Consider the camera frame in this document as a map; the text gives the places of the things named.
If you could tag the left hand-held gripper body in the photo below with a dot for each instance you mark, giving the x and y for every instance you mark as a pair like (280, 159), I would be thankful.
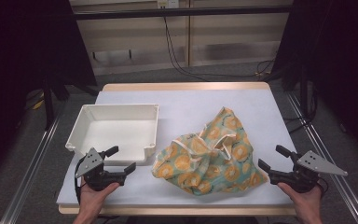
(98, 179)

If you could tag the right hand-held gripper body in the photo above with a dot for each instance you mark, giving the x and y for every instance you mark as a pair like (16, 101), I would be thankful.
(304, 179)

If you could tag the lemon print cloth bag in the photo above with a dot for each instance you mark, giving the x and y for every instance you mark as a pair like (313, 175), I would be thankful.
(211, 161)

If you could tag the person's left hand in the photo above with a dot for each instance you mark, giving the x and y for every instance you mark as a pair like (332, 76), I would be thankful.
(90, 200)

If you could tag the person's right hand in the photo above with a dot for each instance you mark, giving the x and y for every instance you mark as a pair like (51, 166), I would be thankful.
(307, 202)

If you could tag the white plastic tray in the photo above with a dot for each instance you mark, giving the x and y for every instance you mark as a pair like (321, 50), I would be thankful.
(118, 133)

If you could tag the black metal stand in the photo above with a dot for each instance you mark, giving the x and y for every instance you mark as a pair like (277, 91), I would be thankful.
(304, 96)
(48, 102)

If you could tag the white table mat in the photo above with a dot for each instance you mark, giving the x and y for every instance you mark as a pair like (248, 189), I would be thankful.
(186, 105)

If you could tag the wooden table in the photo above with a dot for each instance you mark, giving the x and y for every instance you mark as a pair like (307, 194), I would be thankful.
(183, 86)

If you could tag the black curtain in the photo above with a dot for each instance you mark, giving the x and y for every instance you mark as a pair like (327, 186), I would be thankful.
(338, 62)
(24, 46)

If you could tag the black horizontal bar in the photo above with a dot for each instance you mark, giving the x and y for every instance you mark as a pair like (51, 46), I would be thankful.
(183, 12)

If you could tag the metal floor rail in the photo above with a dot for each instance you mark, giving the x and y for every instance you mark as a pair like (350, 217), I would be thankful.
(326, 155)
(28, 174)

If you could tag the black wall bracket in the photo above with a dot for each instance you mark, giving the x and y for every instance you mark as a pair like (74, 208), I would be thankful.
(94, 55)

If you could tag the white wall outlet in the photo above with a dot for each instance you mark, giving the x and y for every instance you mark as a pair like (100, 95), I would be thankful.
(167, 3)

